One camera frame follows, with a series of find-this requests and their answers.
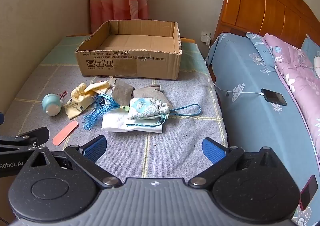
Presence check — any grey cloth piece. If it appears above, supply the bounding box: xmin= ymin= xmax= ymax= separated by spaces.
xmin=132 ymin=85 xmax=173 ymax=110
xmin=110 ymin=78 xmax=135 ymax=104

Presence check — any blue pillow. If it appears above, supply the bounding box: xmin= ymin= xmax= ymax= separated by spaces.
xmin=301 ymin=36 xmax=320 ymax=64

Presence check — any cream cloth piece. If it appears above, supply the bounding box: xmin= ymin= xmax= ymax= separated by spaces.
xmin=84 ymin=81 xmax=110 ymax=94

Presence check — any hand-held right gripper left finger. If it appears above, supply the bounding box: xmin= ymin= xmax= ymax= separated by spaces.
xmin=17 ymin=135 xmax=122 ymax=191

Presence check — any yellow cleaning cloth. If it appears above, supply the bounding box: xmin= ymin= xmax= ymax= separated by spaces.
xmin=64 ymin=94 xmax=97 ymax=119

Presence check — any pink nail file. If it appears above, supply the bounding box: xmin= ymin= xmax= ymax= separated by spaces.
xmin=52 ymin=120 xmax=79 ymax=146

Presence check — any cream knitted ring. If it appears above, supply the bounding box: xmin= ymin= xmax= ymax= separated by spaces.
xmin=71 ymin=84 xmax=87 ymax=97

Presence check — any wooden headboard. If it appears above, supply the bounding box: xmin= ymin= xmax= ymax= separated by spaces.
xmin=214 ymin=0 xmax=320 ymax=50

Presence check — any cardboard box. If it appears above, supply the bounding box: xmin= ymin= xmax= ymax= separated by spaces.
xmin=74 ymin=20 xmax=182 ymax=80

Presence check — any blue floral bedsheet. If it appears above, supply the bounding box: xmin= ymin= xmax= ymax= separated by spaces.
xmin=206 ymin=32 xmax=320 ymax=226

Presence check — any purple floral quilt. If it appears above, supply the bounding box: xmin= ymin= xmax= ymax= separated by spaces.
xmin=264 ymin=33 xmax=320 ymax=143

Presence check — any red rimmed phone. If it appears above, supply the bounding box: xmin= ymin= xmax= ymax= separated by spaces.
xmin=299 ymin=175 xmax=318 ymax=211

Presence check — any white charging cable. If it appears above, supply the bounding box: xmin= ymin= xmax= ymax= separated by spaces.
xmin=205 ymin=41 xmax=264 ymax=97

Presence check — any teal round toy keychain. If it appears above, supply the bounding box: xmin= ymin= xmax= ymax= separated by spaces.
xmin=42 ymin=90 xmax=68 ymax=116

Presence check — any black phone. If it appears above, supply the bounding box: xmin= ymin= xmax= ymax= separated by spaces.
xmin=261 ymin=88 xmax=287 ymax=106

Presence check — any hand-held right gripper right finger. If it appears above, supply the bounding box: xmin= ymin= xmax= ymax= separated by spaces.
xmin=189 ymin=137 xmax=295 ymax=191

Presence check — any white cloth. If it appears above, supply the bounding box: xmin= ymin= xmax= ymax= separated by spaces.
xmin=101 ymin=109 xmax=163 ymax=134

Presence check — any floral sachet with blue tassel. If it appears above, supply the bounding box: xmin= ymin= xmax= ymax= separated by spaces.
xmin=83 ymin=93 xmax=202 ymax=131

